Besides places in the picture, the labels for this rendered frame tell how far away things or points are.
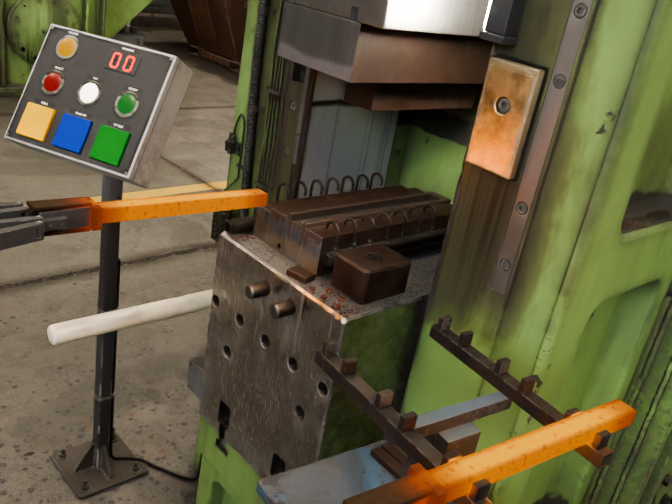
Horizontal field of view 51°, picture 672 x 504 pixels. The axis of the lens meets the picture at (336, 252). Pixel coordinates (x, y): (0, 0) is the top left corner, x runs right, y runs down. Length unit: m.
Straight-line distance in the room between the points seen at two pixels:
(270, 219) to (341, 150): 0.30
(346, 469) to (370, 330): 0.24
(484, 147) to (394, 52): 0.23
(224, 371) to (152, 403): 0.96
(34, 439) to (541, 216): 1.67
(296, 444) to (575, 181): 0.69
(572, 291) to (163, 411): 1.59
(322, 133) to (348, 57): 0.38
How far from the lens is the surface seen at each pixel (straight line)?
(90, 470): 2.19
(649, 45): 1.06
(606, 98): 1.08
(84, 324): 1.62
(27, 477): 2.20
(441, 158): 1.67
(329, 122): 1.54
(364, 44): 1.18
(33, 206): 1.04
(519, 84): 1.12
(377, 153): 1.68
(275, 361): 1.34
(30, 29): 5.92
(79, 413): 2.41
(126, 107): 1.58
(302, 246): 1.31
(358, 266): 1.21
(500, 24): 1.12
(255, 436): 1.47
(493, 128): 1.14
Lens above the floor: 1.48
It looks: 23 degrees down
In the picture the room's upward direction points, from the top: 11 degrees clockwise
